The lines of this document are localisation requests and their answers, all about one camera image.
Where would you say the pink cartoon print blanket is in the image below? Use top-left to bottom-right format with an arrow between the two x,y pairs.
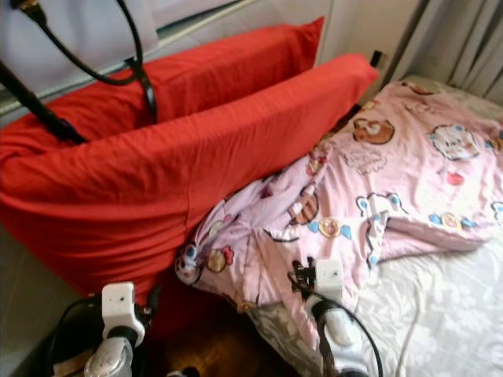
174,79 -> 503,350

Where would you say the brown cardboard piece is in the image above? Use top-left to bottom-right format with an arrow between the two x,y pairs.
59,352 -> 107,377

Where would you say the large red cushion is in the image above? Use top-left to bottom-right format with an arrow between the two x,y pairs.
0,16 -> 327,154
0,52 -> 380,303

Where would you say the bed with grey floral sheet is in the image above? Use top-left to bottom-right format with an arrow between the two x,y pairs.
244,75 -> 503,377

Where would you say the black rod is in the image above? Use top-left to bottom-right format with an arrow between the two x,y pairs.
0,61 -> 89,145

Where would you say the grey pleated curtain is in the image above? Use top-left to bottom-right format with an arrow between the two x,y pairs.
385,0 -> 503,95

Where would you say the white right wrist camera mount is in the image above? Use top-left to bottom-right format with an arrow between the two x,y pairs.
314,259 -> 345,298

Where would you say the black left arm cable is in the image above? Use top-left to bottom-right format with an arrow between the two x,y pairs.
47,295 -> 107,377

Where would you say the grey window sill rail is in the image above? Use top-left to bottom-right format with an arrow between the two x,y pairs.
0,0 -> 264,119

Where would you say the black hanging cable with plug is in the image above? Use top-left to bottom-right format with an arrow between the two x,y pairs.
12,0 -> 160,124

